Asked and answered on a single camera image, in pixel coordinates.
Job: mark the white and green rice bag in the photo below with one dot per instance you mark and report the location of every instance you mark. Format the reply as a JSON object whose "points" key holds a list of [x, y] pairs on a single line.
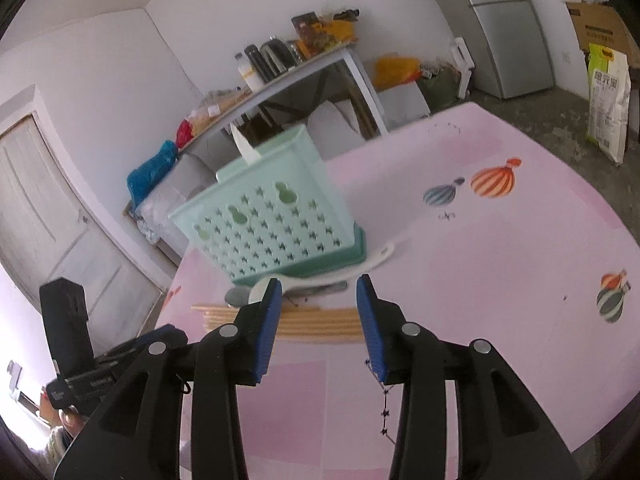
{"points": [[607, 105]]}

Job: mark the white rice paddle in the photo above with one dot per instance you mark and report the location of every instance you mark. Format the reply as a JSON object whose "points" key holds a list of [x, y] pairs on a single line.
{"points": [[245, 146]]}

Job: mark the steel electric kettle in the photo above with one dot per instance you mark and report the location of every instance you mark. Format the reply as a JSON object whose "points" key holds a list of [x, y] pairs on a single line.
{"points": [[277, 55]]}

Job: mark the brown snack box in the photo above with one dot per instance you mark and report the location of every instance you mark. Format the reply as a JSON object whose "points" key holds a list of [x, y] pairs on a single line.
{"points": [[307, 32]]}

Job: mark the white folding stool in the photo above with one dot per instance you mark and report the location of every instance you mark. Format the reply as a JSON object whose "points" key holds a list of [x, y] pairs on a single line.
{"points": [[461, 60]]}

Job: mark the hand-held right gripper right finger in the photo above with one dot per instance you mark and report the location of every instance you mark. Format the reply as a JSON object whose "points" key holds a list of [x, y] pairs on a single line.
{"points": [[372, 330]]}

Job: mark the grey refrigerator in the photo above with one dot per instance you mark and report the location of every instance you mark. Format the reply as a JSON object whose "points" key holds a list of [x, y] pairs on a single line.
{"points": [[505, 35]]}

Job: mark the white plastic bottle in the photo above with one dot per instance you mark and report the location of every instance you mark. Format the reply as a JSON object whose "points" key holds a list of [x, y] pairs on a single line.
{"points": [[248, 75]]}

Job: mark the metal spoon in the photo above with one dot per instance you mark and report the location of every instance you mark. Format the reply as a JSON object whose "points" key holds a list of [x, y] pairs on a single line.
{"points": [[235, 297]]}

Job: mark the black thermos flask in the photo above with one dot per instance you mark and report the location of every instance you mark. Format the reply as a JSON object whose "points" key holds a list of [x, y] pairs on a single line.
{"points": [[260, 62]]}

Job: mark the pink balloon-print tablecloth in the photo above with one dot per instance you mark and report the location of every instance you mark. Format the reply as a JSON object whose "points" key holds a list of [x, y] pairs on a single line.
{"points": [[475, 285]]}

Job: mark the person's left hand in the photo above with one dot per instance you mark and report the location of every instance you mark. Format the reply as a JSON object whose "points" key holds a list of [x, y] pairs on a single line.
{"points": [[70, 422]]}

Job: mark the yellow plastic bag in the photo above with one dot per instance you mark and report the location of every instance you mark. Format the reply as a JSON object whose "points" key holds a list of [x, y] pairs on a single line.
{"points": [[395, 67]]}

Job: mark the white panel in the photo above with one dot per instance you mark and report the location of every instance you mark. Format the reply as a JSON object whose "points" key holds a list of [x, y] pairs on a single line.
{"points": [[405, 105]]}

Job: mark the blue plastic bag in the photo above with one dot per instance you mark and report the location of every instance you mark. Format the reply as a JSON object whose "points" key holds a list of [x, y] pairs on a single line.
{"points": [[150, 170]]}

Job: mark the red plastic bag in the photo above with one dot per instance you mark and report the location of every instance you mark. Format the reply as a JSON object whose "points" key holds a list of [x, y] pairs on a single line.
{"points": [[183, 134]]}

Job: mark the person's left forearm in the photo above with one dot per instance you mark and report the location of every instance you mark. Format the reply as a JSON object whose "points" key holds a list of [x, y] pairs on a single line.
{"points": [[52, 450]]}

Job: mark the clear bag of snacks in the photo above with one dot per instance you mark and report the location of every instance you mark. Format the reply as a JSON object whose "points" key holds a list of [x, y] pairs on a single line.
{"points": [[217, 105]]}

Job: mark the white plastic ladle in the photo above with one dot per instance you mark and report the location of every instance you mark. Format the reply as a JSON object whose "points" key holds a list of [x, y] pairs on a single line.
{"points": [[370, 260]]}

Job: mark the orange snack bag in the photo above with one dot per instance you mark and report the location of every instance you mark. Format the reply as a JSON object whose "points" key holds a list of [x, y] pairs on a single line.
{"points": [[342, 31]]}

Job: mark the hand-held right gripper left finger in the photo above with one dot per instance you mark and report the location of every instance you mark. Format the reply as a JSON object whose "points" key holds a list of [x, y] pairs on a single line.
{"points": [[267, 330]]}

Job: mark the long white side table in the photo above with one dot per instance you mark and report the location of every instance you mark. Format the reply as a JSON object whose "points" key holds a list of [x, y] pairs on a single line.
{"points": [[300, 67]]}

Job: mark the green plastic utensil basket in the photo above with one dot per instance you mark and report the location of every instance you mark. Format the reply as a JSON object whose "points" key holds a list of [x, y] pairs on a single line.
{"points": [[270, 220]]}

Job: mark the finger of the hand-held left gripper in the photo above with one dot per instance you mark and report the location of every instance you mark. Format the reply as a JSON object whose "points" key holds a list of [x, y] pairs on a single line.
{"points": [[162, 335]]}

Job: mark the white door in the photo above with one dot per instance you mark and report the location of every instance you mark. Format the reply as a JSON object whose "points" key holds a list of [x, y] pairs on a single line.
{"points": [[45, 200]]}

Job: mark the large brown cardboard box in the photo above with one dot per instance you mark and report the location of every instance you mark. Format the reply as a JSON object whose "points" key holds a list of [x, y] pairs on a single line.
{"points": [[600, 25]]}

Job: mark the plastic-wrapped white bundle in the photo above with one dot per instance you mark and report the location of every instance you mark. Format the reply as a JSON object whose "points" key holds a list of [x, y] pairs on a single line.
{"points": [[165, 210]]}

